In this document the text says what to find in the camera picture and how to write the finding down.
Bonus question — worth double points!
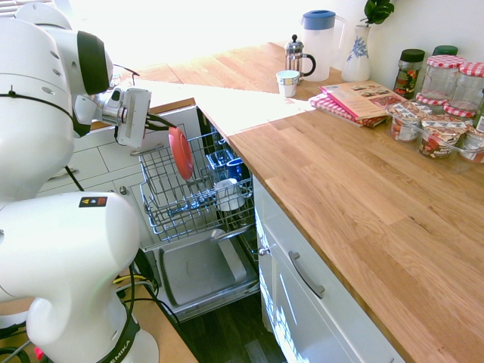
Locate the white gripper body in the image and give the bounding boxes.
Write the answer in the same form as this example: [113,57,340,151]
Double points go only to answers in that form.
[114,87,153,149]

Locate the orange round plate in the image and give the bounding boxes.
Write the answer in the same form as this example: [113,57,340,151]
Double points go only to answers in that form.
[168,126,195,182]

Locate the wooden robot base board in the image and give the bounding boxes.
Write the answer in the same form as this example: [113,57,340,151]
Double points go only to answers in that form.
[0,264,199,363]

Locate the grey dishwasher door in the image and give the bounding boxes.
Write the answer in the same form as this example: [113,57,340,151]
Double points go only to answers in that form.
[157,232,261,322]

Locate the blue mug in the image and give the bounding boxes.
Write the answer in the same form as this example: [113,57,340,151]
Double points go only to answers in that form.
[226,157,245,183]

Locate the white cup with print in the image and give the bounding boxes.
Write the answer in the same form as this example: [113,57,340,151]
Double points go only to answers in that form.
[213,178,247,213]

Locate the white ribbed paper cup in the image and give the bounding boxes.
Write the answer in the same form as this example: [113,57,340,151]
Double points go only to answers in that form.
[275,70,302,99]

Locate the glass french press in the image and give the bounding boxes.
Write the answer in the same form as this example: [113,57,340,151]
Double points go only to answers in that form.
[284,34,317,87]

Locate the red checkered book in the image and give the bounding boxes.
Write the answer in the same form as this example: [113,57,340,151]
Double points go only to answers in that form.
[308,93,389,129]

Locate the plastic pitcher with blue lid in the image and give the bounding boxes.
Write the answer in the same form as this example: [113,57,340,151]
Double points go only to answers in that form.
[300,9,349,83]

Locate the pink cookbook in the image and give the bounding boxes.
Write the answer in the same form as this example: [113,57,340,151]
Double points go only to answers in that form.
[318,79,408,123]

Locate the white vase with blue flowers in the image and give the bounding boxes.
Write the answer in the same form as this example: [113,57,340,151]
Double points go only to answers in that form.
[340,23,372,83]

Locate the white cabinet front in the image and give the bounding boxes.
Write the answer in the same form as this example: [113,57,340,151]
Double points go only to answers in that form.
[252,175,408,363]

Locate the green leafy plant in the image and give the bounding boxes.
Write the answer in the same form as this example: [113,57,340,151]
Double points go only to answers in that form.
[360,0,396,27]

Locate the printed dessert cup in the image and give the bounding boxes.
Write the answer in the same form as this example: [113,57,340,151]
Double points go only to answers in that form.
[418,114,470,160]
[389,101,433,141]
[462,124,484,163]

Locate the clear plastic tray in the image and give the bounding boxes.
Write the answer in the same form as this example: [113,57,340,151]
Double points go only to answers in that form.
[386,99,484,164]

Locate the glass jar with checkered lid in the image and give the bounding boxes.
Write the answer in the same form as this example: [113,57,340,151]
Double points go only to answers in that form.
[449,61,484,113]
[420,54,467,106]

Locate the green bottle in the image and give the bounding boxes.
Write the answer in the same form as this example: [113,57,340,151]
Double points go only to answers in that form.
[473,88,484,130]

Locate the thin black wire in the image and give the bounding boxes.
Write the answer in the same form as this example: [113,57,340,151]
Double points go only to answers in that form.
[112,63,140,87]

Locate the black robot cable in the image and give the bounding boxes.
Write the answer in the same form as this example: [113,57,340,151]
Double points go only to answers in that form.
[63,165,85,193]

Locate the grey wire dishwasher rack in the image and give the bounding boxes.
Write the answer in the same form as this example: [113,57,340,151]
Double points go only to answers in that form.
[138,132,255,244]

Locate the silver metal rack rail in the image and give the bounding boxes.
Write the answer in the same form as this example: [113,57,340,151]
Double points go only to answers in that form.
[209,225,255,243]

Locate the yellow cable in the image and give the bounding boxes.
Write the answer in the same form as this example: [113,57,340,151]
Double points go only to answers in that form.
[113,273,153,285]

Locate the grey cabinet drawer handle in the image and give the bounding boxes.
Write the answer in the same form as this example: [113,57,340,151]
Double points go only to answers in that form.
[288,250,327,300]

